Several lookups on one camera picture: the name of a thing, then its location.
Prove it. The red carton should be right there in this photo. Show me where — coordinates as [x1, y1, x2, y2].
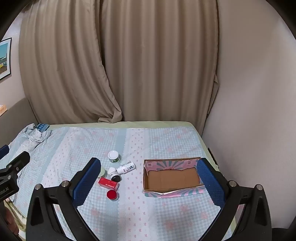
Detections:
[98, 177, 120, 190]

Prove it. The grey upholstered headboard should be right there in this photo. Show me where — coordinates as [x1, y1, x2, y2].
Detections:
[0, 97, 38, 149]

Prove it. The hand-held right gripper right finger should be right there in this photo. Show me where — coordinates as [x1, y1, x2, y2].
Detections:
[196, 158, 273, 241]

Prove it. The patterned cardboard box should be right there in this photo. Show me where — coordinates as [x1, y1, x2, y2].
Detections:
[143, 157, 207, 198]

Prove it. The white-lidded green jar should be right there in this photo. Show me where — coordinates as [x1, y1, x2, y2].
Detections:
[108, 151, 120, 163]

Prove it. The crumpled light blue cloth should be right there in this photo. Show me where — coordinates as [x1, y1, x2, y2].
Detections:
[17, 124, 52, 149]

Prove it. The printed blanket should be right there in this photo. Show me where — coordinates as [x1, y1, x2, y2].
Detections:
[0, 126, 234, 241]

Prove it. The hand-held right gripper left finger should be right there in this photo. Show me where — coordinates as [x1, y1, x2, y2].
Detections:
[26, 158, 102, 241]

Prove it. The beige curtain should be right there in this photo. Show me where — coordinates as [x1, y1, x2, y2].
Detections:
[98, 0, 219, 137]
[18, 0, 123, 124]

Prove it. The pale green bed sheet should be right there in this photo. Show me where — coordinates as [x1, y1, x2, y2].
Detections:
[47, 120, 236, 241]

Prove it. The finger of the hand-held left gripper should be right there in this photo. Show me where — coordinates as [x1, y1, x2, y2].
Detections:
[6, 151, 31, 173]
[0, 145, 10, 160]

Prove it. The white plastic bottle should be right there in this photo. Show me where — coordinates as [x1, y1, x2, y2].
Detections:
[116, 160, 136, 174]

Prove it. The wall poster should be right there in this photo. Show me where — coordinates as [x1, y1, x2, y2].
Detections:
[0, 37, 12, 80]

